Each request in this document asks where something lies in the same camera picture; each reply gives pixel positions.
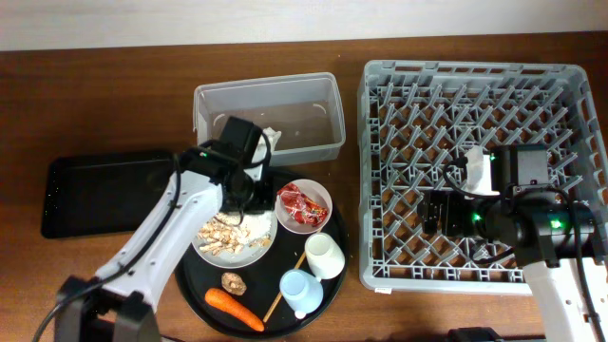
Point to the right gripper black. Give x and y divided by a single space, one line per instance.
452 202

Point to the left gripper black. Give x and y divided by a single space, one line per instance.
269 197

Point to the pink bowl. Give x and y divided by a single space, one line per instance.
314 191

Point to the red snack wrapper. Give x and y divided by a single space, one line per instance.
300 207

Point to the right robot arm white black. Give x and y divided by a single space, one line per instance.
505 195

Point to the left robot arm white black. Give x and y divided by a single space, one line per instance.
119 303

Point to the grey dishwasher rack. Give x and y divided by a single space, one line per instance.
414 116

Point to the clear plastic waste bin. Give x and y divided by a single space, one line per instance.
306 109

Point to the grey plate with food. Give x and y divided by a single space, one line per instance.
229 241

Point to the orange carrot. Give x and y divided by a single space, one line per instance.
222 301

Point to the round black serving tray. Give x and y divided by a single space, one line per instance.
195 276

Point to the white cup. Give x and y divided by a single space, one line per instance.
325 258

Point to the light blue cup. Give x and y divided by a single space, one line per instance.
302 291

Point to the small white bottle cap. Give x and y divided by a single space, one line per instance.
300 314

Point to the black rectangular tray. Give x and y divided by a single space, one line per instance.
103 194

